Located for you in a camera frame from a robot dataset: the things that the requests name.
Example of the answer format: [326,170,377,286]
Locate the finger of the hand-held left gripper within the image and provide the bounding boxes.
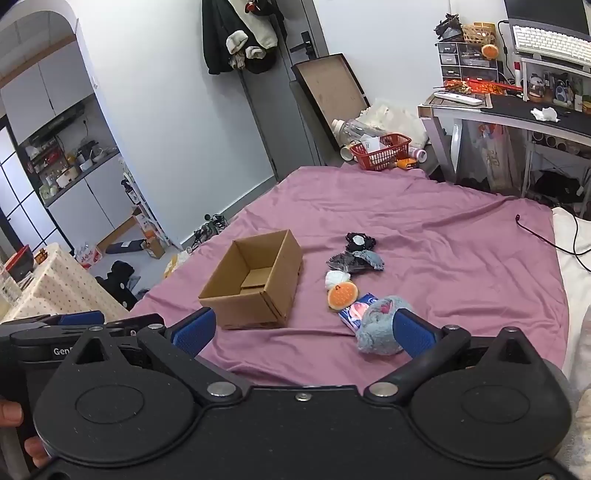
[105,314,165,334]
[28,311,106,328]

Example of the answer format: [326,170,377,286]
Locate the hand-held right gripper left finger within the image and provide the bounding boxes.
[69,306,243,403]

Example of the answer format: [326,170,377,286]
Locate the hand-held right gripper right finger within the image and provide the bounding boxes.
[364,308,541,403]

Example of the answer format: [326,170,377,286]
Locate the grey-blue fluffy plush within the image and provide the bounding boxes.
[355,295,415,356]

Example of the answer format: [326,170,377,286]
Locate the blue pink packet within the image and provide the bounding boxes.
[338,294,380,336]

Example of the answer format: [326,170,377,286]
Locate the orange round plush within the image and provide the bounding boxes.
[327,281,358,311]

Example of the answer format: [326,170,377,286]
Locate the brown cardboard box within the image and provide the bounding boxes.
[198,229,304,330]

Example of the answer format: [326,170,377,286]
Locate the person's left hand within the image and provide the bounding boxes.
[0,401,51,468]

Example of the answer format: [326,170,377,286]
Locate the dotted tablecloth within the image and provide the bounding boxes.
[0,242,131,325]

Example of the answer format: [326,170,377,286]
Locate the black clothes on floor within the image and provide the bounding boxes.
[94,260,141,311]

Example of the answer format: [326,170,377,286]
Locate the red white snack bag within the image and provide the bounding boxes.
[73,243,103,269]

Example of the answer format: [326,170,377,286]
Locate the yellow bag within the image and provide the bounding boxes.
[163,251,191,278]

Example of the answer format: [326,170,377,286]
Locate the black flat board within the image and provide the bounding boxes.
[105,239,146,256]

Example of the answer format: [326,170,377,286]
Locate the black box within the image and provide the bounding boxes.
[4,245,36,283]

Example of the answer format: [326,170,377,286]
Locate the small cardboard floor box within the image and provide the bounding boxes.
[131,213,167,260]

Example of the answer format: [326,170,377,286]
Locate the black glittery packet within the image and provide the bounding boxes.
[326,253,371,277]

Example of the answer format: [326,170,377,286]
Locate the black cloth with white puff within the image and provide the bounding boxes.
[345,233,378,253]

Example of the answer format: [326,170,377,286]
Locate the pink bed sheet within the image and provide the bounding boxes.
[129,164,571,389]

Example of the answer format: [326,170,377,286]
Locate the white kitchen cabinets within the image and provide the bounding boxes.
[0,41,136,252]

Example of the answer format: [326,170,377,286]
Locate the white narrow rack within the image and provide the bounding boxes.
[120,158,172,250]

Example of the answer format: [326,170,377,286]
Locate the white blanket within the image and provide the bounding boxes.
[551,207,591,384]

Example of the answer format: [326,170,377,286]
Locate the red plastic basket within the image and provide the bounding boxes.
[349,133,413,172]

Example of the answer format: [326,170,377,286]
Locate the printed white bag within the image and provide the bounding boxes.
[477,124,521,191]

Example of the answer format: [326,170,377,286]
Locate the clear plastic bottle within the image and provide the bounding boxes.
[331,117,371,145]

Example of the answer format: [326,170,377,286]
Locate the white desk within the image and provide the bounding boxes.
[417,90,591,200]

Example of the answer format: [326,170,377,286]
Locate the white plastic bags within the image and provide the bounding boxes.
[358,98,431,149]

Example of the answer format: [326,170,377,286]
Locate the dark grey door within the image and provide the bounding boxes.
[238,0,331,182]

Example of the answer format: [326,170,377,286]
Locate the white remote control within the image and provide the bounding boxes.
[433,90,482,106]

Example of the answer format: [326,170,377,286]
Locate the black desk mat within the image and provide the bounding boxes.
[480,91,591,136]

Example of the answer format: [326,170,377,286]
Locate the black framed brown board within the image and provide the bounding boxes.
[291,53,373,151]

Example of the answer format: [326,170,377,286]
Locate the red orange decorations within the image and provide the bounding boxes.
[442,77,523,96]

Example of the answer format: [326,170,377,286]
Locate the grey drawer organizer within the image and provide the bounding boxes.
[436,41,502,85]

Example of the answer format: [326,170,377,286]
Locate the white monitor riser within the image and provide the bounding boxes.
[512,54,591,101]

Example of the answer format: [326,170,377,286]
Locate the black hanging jacket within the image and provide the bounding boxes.
[202,0,290,75]

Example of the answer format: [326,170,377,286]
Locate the cream hanging garment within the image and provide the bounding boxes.
[225,0,279,70]

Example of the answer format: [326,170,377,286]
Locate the dark model figure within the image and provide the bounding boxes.
[433,14,465,43]

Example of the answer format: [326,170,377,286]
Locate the wicker basket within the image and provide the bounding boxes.
[462,21,498,45]

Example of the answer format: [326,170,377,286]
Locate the white keyboard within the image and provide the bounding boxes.
[512,24,591,66]

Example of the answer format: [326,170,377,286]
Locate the black monitor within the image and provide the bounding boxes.
[503,0,591,38]

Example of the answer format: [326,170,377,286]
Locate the black cable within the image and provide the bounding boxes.
[514,203,591,269]

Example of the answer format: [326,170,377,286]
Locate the black door handle lock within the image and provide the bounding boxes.
[288,30,317,59]

